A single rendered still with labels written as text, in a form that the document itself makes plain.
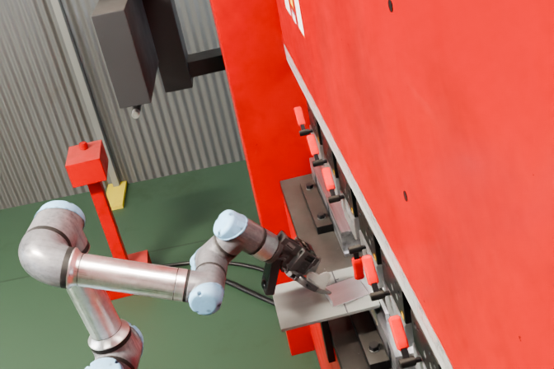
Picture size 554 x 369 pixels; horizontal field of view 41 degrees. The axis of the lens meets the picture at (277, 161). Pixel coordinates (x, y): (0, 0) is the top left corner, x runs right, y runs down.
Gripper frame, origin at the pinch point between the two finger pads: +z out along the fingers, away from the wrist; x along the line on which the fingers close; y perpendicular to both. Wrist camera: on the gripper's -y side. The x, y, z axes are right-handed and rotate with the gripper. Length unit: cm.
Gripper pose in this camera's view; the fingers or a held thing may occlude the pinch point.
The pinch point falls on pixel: (321, 286)
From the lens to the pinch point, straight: 195.3
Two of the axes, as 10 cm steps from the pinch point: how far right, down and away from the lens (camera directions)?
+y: 6.1, -7.7, -1.8
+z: 7.4, 4.8, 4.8
